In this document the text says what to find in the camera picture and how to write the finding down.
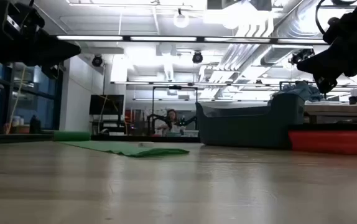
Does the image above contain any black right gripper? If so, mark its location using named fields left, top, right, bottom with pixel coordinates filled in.
left=296, top=17, right=357, bottom=94

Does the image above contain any teal plastic bin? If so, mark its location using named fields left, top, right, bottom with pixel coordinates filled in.
left=196, top=92, right=306, bottom=149

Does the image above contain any green elastic bandage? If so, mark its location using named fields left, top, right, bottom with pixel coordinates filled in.
left=53, top=131, right=190, bottom=158

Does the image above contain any blue cloth pile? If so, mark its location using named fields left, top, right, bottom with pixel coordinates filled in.
left=270, top=80, right=325, bottom=103

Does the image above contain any wooden background table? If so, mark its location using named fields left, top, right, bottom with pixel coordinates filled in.
left=304, top=104, right=357, bottom=124

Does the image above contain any red plastic tray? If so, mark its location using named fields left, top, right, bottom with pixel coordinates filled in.
left=287, top=123, right=357, bottom=156

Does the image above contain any black bottle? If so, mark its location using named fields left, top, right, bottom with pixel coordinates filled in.
left=29, top=114, right=42, bottom=134

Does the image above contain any long ceiling light bar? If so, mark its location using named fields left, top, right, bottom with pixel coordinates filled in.
left=56, top=34, right=328, bottom=44

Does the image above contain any black background robot rig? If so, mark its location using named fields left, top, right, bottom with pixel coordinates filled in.
left=147, top=86, right=199, bottom=137

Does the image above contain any round white pendant lamp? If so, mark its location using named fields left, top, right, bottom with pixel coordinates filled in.
left=173, top=8, right=190, bottom=29

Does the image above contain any person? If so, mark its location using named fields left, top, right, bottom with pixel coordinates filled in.
left=155, top=108, right=181, bottom=137

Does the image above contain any black ceiling spot camera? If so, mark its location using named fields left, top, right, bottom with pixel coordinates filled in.
left=192, top=50, right=204, bottom=64
left=91, top=54, right=104, bottom=68
left=289, top=49, right=316, bottom=65

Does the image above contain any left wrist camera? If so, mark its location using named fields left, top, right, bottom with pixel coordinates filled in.
left=6, top=2, right=46, bottom=35

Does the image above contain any silver ventilation duct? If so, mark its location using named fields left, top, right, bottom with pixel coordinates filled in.
left=273, top=0, right=325, bottom=39

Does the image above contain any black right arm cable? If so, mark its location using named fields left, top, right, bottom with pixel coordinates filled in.
left=315, top=0, right=336, bottom=35

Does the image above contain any yellow cable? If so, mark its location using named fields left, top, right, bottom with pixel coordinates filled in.
left=6, top=63, right=129, bottom=135

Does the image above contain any black wall monitor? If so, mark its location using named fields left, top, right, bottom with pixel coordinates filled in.
left=88, top=94, right=125, bottom=116

